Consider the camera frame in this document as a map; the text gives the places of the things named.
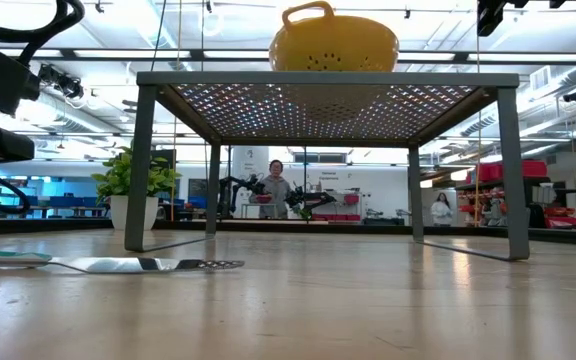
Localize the black overhead rail beam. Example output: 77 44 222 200
0 47 576 65

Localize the black hanging cable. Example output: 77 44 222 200
150 0 168 72

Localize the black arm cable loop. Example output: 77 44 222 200
0 0 86 66

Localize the red storage rack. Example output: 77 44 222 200
455 159 576 231

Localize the grey perforated metal shelf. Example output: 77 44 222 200
124 71 531 262

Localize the thick black curved cable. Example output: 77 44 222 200
0 163 32 217

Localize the potted green plant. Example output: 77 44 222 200
91 147 183 232

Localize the person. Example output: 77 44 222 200
255 159 293 220
429 192 455 227

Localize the black aluminium table frame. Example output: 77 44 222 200
0 214 576 247

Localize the yellow plastic colander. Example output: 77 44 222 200
268 0 401 73

